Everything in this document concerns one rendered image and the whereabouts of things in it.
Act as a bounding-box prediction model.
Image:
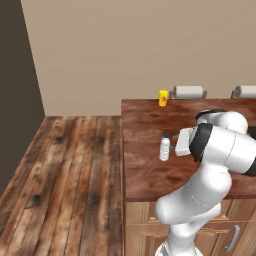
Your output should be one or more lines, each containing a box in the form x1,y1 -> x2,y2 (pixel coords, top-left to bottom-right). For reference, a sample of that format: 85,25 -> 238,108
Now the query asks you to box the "wooden cabinet door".
199,220 -> 256,256

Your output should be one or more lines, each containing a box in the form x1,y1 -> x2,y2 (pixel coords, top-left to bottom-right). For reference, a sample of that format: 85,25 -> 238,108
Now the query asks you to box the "wooden cabinet drawer front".
125,198 -> 256,225

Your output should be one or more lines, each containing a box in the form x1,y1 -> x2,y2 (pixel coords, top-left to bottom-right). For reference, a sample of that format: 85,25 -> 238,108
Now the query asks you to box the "grey cabinet door handle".
224,224 -> 241,253

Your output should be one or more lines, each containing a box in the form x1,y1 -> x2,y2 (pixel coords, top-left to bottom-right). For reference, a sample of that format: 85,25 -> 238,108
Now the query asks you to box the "clear plastic water bottle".
159,133 -> 171,162

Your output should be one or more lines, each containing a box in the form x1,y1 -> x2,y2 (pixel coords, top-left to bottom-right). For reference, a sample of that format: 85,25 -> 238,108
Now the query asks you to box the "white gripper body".
174,127 -> 195,157

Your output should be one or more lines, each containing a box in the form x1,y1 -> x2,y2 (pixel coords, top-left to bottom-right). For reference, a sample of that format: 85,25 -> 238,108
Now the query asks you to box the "yellow drink can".
158,89 -> 169,108

